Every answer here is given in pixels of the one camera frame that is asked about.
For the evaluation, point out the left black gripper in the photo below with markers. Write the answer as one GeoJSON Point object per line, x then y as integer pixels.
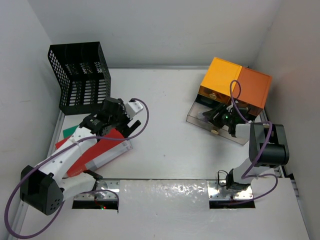
{"type": "Point", "coordinates": [121, 109]}

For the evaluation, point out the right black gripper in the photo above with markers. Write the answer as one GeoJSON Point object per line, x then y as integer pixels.
{"type": "Point", "coordinates": [221, 109]}

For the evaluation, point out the green folder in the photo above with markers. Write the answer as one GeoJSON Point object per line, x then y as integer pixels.
{"type": "Point", "coordinates": [69, 131]}

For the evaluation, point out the small clear jar dark contents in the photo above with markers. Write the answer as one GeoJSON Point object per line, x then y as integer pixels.
{"type": "Point", "coordinates": [201, 117]}

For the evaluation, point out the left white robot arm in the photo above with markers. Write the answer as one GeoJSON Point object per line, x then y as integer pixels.
{"type": "Point", "coordinates": [45, 187]}

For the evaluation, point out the dark bottom drawer unit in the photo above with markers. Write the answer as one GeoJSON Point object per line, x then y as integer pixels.
{"type": "Point", "coordinates": [202, 100]}

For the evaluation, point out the yellow drawer box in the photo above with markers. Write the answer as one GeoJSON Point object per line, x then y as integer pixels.
{"type": "Point", "coordinates": [216, 82]}

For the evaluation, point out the orange drawer box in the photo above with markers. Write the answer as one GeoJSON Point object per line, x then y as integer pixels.
{"type": "Point", "coordinates": [254, 89]}

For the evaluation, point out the black mesh file rack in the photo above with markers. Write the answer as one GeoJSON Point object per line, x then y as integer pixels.
{"type": "Point", "coordinates": [83, 75]}

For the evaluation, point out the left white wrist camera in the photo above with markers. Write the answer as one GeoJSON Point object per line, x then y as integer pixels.
{"type": "Point", "coordinates": [132, 108]}

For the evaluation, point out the metal front rail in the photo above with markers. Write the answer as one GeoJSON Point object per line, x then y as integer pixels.
{"type": "Point", "coordinates": [148, 210]}

